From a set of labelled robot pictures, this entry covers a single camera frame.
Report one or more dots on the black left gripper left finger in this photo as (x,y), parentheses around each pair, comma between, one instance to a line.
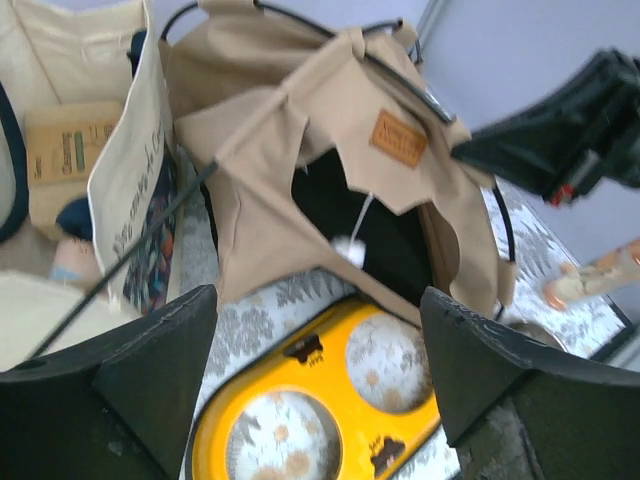
(116,406)

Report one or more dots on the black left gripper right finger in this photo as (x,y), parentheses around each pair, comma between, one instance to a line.
(515,408)

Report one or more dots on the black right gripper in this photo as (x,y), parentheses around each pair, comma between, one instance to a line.
(564,148)

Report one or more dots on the beige pet tent fabric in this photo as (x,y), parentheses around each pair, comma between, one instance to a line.
(294,124)

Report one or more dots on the stainless steel pet bowl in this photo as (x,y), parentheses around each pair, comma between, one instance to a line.
(537,332)

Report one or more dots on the pink capped bottle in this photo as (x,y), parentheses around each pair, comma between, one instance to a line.
(614,270)

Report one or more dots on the yellow double bowl stand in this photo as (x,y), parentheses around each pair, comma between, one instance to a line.
(346,396)

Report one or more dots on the brown cardboard box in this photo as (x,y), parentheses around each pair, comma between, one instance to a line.
(63,143)

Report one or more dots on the cream canvas tote bag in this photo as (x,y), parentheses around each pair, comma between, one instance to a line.
(118,258)

